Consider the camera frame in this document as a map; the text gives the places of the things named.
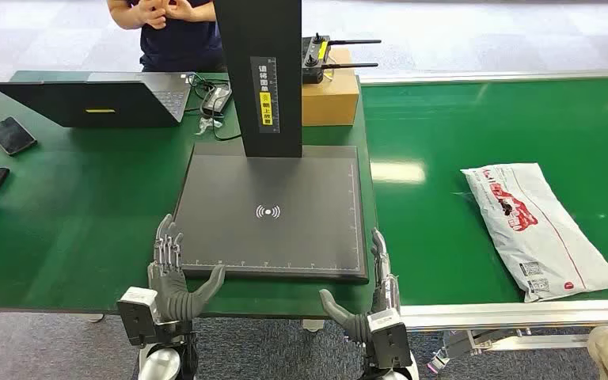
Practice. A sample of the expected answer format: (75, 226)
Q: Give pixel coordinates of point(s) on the black scanner column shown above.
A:
(241, 78)

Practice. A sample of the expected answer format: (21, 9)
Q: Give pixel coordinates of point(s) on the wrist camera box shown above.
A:
(136, 314)
(390, 341)

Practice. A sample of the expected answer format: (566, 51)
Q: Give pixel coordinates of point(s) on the black scanner base plate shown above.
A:
(283, 241)

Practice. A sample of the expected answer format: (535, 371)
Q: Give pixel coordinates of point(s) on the aluminium conveyor frame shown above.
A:
(493, 314)

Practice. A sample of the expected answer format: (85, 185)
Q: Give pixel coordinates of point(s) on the person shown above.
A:
(178, 44)

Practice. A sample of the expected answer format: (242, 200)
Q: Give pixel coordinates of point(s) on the white courier bag red print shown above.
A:
(540, 236)

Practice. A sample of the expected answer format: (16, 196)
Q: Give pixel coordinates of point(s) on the dark grey open laptop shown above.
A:
(99, 102)

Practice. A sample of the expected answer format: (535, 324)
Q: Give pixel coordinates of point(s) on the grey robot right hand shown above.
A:
(385, 293)

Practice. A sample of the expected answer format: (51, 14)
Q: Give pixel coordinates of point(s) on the black remote controller with antennas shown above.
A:
(313, 68)

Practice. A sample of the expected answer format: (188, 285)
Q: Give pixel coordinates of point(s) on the white table foot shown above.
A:
(313, 325)

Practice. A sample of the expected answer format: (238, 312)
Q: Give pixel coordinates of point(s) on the grey laptop power adapter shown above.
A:
(216, 100)

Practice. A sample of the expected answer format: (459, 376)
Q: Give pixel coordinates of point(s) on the green conveyor belt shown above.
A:
(493, 131)

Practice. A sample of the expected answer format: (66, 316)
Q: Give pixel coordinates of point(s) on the crumpled clear plastic wrapper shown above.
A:
(208, 126)

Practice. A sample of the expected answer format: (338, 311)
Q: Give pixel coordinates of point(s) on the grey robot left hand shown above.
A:
(167, 283)

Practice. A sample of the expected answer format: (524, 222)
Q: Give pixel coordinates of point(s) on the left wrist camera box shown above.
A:
(136, 314)

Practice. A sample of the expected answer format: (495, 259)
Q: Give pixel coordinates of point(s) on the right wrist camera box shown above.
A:
(390, 341)

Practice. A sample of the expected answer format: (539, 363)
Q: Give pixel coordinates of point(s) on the brown cardboard box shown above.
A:
(330, 102)

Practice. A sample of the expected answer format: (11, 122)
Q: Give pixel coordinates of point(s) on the black smartphone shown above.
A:
(12, 136)

